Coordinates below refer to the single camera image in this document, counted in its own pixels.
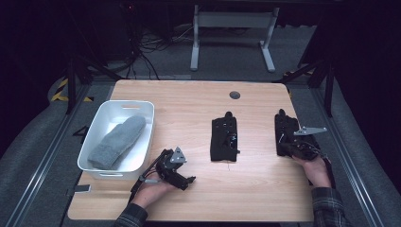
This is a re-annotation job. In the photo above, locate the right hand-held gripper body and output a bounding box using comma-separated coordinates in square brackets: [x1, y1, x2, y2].
[278, 126, 328, 161]

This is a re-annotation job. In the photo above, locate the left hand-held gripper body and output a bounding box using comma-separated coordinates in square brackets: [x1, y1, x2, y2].
[155, 146, 191, 192]

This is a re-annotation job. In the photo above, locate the plain black glove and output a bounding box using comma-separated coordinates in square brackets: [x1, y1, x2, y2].
[273, 108, 316, 158]

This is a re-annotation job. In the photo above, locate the white plastic bin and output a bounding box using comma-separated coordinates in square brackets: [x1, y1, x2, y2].
[77, 99, 156, 181]

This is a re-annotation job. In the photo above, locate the grey mitten with label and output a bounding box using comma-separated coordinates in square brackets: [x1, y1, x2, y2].
[87, 114, 148, 171]

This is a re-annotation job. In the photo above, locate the person's right hand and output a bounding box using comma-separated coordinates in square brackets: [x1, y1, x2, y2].
[290, 153, 333, 189]

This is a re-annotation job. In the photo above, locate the person's left hand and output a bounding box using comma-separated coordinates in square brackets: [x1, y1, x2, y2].
[131, 179, 178, 210]

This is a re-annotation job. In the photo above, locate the black glove with buckle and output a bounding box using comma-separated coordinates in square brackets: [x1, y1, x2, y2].
[209, 111, 241, 163]

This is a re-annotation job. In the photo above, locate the black metal stand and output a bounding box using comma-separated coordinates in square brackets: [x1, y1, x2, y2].
[272, 53, 336, 118]
[62, 51, 125, 115]

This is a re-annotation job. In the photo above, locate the yellow black floor tape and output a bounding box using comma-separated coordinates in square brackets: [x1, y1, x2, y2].
[50, 78, 95, 103]

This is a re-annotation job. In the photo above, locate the right gripper black strap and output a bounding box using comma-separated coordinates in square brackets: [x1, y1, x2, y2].
[321, 154, 337, 189]

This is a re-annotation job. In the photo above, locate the aluminium floor rail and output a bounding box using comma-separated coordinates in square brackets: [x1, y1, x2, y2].
[309, 86, 387, 227]
[4, 84, 93, 227]

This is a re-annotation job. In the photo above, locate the bundle of black cables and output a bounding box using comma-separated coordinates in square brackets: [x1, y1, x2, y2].
[121, 3, 197, 80]

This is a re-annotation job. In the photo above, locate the white desk frame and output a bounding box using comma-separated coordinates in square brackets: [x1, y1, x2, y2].
[189, 4, 281, 73]

